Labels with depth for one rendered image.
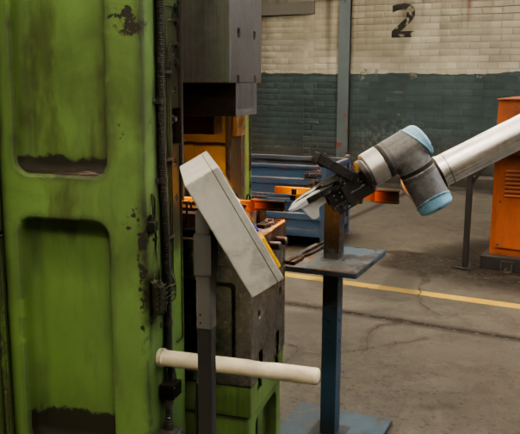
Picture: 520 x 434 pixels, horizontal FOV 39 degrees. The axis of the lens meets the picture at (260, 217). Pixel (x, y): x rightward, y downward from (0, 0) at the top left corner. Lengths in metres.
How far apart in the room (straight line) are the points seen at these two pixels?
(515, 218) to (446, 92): 4.41
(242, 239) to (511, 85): 8.33
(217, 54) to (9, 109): 0.58
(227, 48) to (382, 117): 8.10
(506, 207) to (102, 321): 4.04
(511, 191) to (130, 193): 4.08
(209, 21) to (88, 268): 0.76
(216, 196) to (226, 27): 0.70
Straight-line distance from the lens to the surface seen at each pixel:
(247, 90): 2.24
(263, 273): 1.57
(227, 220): 1.53
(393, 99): 10.08
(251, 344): 2.22
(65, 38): 2.07
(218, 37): 2.10
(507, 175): 5.66
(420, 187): 1.86
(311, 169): 6.03
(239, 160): 2.62
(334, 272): 2.60
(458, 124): 9.87
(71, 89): 2.06
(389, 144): 1.84
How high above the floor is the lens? 1.37
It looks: 10 degrees down
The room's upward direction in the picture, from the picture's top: straight up
